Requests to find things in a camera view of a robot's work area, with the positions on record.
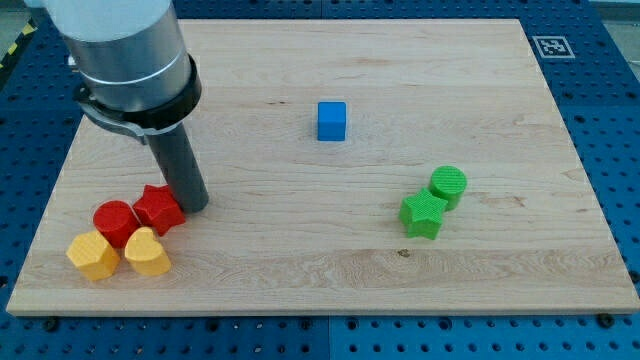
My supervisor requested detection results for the yellow heart block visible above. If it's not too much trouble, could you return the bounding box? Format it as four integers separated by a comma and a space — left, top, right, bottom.
124, 227, 172, 276

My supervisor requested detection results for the black yellow hazard tape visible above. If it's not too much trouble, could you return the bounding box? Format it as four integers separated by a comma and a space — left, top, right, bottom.
1, 18, 38, 73

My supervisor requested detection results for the red cylinder block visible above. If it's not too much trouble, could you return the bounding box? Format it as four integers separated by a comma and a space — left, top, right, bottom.
93, 200, 140, 248

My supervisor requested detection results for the yellow hexagon block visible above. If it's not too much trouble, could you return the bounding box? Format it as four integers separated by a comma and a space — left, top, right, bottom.
66, 230, 120, 281

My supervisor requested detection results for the red star block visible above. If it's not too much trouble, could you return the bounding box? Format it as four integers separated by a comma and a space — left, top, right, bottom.
133, 184, 186, 236

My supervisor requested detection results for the light wooden board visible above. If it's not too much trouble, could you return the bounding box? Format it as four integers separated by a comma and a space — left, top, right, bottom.
7, 19, 639, 317

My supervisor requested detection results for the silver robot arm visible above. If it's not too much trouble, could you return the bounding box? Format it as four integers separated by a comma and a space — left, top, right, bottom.
24, 0, 201, 141

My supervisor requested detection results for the green cylinder block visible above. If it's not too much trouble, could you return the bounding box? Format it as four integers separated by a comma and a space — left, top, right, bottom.
428, 165, 468, 211

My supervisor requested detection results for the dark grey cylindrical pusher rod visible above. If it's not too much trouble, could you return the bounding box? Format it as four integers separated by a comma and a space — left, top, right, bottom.
145, 123, 209, 213

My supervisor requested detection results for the green star block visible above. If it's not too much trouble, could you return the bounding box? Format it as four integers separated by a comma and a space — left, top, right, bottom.
399, 188, 448, 240

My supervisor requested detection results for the white fiducial marker tag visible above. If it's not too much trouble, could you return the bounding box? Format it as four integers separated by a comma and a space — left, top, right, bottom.
532, 35, 575, 59

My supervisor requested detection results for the blue cube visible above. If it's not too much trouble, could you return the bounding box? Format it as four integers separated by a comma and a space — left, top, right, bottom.
317, 102, 347, 141

